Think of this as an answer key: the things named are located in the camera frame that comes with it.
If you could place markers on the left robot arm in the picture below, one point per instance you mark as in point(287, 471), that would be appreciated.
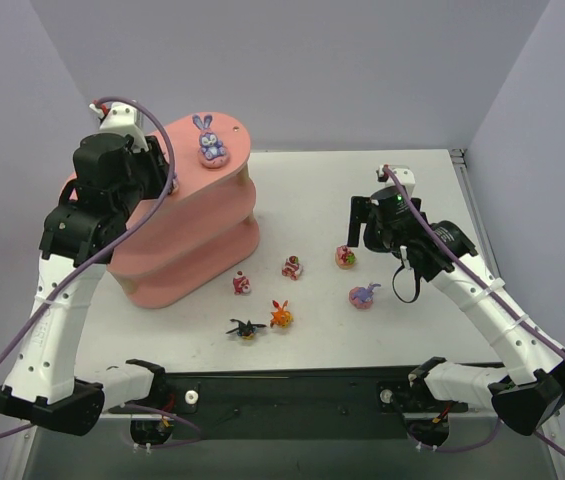
point(42, 387)

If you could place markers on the strawberry cake slice toy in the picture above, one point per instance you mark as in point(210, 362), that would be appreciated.
point(292, 268)

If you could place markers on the small purple bunny with cake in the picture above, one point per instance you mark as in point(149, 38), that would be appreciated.
point(175, 185)

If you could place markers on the black winged toy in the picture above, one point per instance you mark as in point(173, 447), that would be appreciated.
point(245, 330)

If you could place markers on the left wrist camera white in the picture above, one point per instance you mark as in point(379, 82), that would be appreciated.
point(121, 119)

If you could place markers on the pink three-tier wooden shelf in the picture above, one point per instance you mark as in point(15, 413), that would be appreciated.
point(206, 227)

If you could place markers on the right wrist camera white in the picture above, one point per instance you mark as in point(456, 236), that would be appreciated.
point(395, 180)

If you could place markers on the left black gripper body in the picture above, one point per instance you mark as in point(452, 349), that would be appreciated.
point(157, 163)

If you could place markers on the pink bear with strawberry hat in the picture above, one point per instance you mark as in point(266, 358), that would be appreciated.
point(241, 283)

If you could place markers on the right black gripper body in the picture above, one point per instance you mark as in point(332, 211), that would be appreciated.
point(357, 220)

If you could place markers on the purple bunny toy on donut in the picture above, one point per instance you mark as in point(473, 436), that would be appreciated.
point(212, 152)

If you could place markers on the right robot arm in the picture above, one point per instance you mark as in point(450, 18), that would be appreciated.
point(529, 387)

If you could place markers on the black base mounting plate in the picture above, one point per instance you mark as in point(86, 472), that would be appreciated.
point(365, 403)

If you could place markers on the orange bunny toy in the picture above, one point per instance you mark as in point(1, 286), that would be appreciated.
point(280, 317)

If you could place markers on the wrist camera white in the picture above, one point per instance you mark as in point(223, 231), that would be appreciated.
point(121, 119)
point(395, 180)

